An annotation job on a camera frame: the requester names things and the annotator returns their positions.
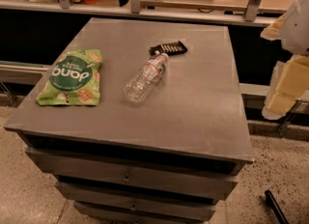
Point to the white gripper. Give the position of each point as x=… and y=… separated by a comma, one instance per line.
x=296, y=30

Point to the black rxbar chocolate bar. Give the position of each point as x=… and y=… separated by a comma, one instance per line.
x=171, y=48

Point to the clear plastic water bottle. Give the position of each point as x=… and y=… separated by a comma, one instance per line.
x=142, y=83

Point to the green rice chip bag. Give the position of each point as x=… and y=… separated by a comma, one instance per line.
x=74, y=80

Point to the black rod on floor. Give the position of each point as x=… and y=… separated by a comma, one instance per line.
x=271, y=201

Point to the grey drawer cabinet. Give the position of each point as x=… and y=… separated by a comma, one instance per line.
x=169, y=160

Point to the grey metal shelf rail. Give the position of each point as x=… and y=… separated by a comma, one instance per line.
x=209, y=10

